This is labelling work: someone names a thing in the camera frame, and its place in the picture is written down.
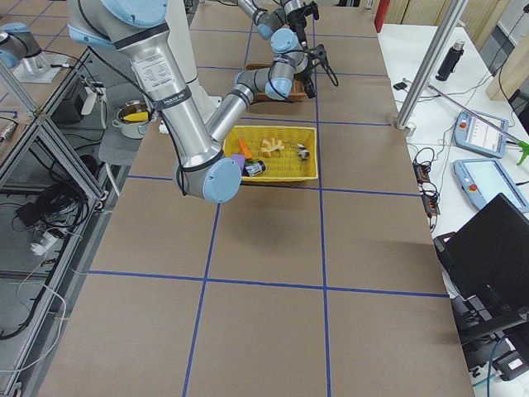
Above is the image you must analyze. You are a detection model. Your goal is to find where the small black dongle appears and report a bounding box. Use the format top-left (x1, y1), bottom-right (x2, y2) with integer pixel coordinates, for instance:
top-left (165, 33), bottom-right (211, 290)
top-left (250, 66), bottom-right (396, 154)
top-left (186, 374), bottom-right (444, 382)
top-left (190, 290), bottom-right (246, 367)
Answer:
top-left (393, 82), bottom-right (407, 90)

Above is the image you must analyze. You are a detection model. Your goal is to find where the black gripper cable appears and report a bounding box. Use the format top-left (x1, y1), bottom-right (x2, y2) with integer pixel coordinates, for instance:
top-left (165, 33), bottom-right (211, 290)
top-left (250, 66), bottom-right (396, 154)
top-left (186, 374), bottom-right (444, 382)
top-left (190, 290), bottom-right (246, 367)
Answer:
top-left (303, 44), bottom-right (339, 88)

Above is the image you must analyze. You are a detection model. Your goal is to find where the blue teach pendant near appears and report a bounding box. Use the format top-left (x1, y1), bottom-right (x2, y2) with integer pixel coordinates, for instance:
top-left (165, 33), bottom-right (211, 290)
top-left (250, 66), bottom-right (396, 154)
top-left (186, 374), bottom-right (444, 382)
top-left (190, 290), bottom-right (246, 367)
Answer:
top-left (452, 159), bottom-right (528, 213)

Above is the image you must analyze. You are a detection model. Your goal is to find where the black water bottle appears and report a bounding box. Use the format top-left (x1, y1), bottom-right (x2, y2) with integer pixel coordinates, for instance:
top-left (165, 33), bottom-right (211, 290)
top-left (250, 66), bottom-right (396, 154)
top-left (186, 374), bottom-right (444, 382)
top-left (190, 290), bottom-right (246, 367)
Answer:
top-left (435, 40), bottom-right (465, 81)

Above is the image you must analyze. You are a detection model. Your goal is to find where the black laptop computer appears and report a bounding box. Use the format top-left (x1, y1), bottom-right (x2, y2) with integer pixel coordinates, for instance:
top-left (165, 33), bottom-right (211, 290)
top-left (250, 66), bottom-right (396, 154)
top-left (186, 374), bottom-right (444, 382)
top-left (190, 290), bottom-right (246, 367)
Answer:
top-left (434, 194), bottom-right (528, 309)

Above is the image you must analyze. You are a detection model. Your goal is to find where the small clear bottle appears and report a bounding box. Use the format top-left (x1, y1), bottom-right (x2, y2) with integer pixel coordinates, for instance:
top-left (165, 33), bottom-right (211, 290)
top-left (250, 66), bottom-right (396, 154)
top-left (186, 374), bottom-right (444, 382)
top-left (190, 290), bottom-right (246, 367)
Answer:
top-left (243, 160), bottom-right (266, 177)

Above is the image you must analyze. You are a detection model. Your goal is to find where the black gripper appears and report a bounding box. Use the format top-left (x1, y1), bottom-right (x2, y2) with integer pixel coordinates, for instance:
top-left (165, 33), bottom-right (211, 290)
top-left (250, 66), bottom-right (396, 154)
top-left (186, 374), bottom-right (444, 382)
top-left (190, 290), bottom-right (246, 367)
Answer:
top-left (295, 57), bottom-right (317, 98)
top-left (287, 7), bottom-right (307, 46)

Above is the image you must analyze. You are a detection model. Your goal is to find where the blue teach pendant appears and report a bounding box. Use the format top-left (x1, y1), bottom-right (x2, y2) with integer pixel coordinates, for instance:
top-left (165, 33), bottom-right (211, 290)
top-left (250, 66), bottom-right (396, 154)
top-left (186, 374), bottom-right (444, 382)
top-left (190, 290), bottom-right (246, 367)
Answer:
top-left (452, 159), bottom-right (528, 213)
top-left (454, 111), bottom-right (507, 159)

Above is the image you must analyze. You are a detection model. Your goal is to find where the green tipped grabber stick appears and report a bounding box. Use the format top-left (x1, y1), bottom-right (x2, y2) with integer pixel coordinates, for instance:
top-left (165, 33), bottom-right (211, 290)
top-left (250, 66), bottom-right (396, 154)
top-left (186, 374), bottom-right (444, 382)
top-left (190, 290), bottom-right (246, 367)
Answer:
top-left (427, 84), bottom-right (529, 166)

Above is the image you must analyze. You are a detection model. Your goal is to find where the yellow woven basket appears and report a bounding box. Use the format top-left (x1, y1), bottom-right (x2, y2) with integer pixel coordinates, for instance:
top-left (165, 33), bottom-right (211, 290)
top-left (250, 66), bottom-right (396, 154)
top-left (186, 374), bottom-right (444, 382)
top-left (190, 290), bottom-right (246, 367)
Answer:
top-left (223, 126), bottom-right (318, 183)

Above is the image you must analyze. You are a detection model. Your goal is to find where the blue teach pendant far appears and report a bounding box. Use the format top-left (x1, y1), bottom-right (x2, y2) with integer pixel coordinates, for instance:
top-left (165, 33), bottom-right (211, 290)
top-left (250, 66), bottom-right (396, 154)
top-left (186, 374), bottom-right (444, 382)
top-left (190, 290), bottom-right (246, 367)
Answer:
top-left (454, 111), bottom-right (507, 159)

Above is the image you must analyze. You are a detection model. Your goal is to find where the purple foam block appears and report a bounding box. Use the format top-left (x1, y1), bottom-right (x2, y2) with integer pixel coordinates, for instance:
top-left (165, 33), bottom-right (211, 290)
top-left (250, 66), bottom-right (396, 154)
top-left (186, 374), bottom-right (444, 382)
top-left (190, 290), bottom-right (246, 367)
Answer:
top-left (231, 154), bottom-right (245, 172)

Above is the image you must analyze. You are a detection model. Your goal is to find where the toy croissant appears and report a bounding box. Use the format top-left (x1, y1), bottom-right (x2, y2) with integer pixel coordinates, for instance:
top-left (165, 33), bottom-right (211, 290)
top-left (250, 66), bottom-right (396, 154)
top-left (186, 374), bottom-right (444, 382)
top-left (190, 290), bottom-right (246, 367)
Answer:
top-left (260, 137), bottom-right (285, 157)

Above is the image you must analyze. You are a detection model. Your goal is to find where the orange toy carrot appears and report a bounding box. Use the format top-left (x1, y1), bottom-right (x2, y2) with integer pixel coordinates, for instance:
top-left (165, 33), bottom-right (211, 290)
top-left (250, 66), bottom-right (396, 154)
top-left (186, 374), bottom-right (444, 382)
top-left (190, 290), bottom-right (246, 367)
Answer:
top-left (238, 138), bottom-right (253, 160)

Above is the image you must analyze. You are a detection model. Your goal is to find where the brown wicker basket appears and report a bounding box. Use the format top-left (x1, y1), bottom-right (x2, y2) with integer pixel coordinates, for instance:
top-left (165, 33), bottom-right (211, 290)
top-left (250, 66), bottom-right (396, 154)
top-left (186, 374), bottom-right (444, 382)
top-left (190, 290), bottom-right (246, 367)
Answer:
top-left (243, 62), bottom-right (309, 104)

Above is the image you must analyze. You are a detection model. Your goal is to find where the toy panda figure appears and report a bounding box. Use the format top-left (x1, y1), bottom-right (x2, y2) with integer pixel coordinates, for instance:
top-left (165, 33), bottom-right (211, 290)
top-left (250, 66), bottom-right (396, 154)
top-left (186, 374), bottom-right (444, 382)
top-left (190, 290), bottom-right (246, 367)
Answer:
top-left (296, 143), bottom-right (310, 160)

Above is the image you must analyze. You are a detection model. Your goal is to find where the aluminium frame post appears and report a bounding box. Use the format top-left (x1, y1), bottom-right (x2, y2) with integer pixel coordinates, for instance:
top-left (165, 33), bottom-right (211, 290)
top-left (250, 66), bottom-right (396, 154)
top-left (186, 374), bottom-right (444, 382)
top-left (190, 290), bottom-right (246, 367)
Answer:
top-left (394, 0), bottom-right (468, 136)

